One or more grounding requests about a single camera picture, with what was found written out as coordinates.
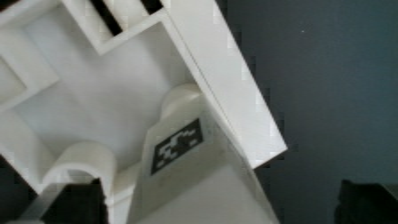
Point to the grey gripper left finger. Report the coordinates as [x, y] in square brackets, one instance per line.
[67, 205]

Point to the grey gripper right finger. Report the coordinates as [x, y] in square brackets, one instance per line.
[366, 204]

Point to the white chair leg with tag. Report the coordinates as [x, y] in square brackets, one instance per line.
[197, 188]

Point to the white chair seat part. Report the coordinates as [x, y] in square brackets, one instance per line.
[89, 66]

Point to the white U-shaped fence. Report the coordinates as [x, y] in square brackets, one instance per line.
[224, 77]

